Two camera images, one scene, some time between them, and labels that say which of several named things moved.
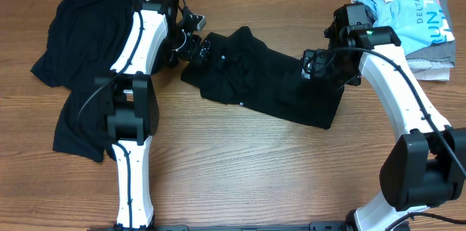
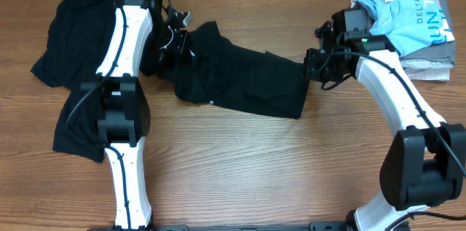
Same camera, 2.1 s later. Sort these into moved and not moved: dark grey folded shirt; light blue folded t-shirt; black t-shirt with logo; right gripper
Moved: black t-shirt with logo
Not moved: right gripper; dark grey folded shirt; light blue folded t-shirt
